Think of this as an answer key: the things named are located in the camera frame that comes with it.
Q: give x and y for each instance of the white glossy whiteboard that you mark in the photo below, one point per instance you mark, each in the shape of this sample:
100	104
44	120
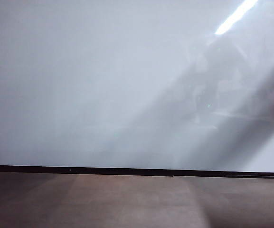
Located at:
103	83

